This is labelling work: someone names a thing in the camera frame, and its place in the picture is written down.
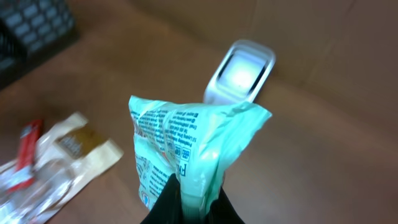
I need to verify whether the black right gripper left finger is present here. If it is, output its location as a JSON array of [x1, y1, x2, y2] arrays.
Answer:
[[141, 174, 182, 224]]

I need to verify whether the red snack stick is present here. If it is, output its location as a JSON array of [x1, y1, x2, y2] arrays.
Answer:
[[6, 119, 43, 192]]

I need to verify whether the grey plastic mesh basket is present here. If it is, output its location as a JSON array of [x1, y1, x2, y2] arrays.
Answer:
[[1, 0, 79, 89]]

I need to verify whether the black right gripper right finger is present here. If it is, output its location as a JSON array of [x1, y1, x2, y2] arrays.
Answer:
[[206, 188, 244, 224]]

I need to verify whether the white barcode scanner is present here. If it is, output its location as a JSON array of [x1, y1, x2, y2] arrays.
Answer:
[[203, 40, 276, 105]]

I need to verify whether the beige Pantree snack pouch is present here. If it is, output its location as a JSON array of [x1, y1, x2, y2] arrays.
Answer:
[[1, 112, 124, 223]]

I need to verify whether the teal wet wipes pack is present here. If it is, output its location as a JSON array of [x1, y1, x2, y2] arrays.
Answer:
[[129, 96, 272, 218]]

